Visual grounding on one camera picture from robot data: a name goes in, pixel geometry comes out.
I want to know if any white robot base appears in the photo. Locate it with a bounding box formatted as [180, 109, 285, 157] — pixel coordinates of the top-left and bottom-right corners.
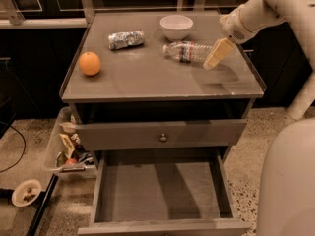
[256, 118, 315, 236]

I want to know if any metal railing frame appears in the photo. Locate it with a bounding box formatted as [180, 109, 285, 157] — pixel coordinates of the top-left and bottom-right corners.
[0, 0, 264, 30]

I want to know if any white ceramic bowl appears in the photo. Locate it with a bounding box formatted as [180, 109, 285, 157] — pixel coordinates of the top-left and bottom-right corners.
[159, 15, 193, 41]

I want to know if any yellow snack packet in bin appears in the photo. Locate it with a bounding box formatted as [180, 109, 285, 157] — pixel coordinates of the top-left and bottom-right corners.
[59, 134, 75, 158]

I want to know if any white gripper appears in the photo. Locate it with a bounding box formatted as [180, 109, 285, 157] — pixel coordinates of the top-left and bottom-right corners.
[203, 4, 260, 70]

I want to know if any white bowl on floor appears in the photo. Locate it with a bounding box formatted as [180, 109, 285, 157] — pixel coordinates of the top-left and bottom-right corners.
[11, 179, 41, 207]

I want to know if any open grey middle drawer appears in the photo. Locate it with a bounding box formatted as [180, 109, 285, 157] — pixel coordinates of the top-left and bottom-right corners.
[78, 147, 251, 236]

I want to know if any black cable on floor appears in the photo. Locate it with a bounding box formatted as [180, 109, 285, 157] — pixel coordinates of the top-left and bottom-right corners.
[0, 120, 27, 174]

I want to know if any closed grey top drawer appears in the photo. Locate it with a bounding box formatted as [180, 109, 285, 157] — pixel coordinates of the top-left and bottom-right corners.
[76, 120, 246, 150]

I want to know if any red round item in bin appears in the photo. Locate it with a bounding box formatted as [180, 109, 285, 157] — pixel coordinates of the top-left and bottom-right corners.
[65, 158, 78, 165]

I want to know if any crushed silver can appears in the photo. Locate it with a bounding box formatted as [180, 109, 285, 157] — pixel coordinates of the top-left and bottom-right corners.
[108, 30, 145, 50]

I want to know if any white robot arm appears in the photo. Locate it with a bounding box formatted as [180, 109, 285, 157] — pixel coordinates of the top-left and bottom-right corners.
[203, 0, 315, 120]

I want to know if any clear plastic water bottle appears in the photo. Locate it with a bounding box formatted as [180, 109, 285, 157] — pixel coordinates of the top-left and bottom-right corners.
[162, 41, 212, 63]

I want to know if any black floor bar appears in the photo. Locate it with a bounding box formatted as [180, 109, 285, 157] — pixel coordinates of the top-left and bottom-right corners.
[26, 174, 59, 236]

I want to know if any orange fruit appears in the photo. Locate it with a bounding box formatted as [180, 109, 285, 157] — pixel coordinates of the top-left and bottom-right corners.
[79, 52, 101, 76]

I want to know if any grey drawer cabinet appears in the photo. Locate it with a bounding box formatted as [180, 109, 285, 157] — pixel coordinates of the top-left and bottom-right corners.
[59, 11, 267, 236]

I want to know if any clear plastic storage bin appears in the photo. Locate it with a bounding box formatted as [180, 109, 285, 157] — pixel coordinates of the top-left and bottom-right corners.
[43, 107, 97, 182]

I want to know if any round brass drawer knob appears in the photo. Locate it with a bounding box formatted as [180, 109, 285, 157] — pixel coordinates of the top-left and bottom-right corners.
[159, 134, 167, 143]

